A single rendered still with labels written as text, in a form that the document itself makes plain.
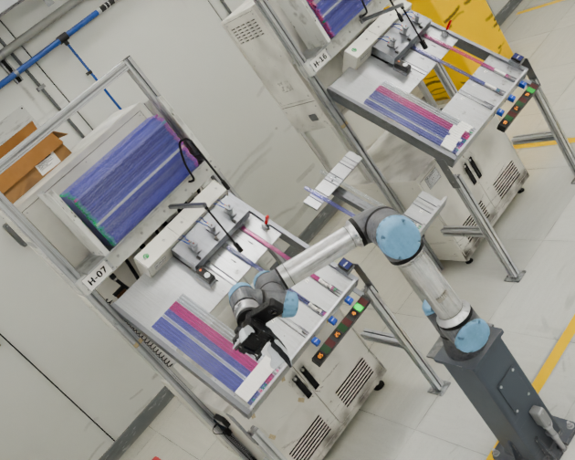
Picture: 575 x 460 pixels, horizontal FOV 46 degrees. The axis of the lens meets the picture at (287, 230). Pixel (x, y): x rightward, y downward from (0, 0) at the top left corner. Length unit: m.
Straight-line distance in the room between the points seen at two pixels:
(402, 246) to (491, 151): 1.96
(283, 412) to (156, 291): 0.76
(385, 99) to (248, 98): 1.69
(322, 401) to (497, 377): 0.97
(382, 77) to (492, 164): 0.82
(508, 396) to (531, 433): 0.20
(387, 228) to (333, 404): 1.42
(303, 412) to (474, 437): 0.73
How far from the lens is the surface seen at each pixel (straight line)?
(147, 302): 2.75
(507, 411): 2.50
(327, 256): 2.03
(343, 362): 3.15
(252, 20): 3.42
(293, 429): 3.05
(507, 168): 3.91
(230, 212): 2.81
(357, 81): 3.37
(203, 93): 4.62
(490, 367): 2.39
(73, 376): 4.33
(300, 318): 2.66
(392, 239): 1.91
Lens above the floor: 2.06
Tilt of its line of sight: 22 degrees down
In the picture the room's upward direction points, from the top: 37 degrees counter-clockwise
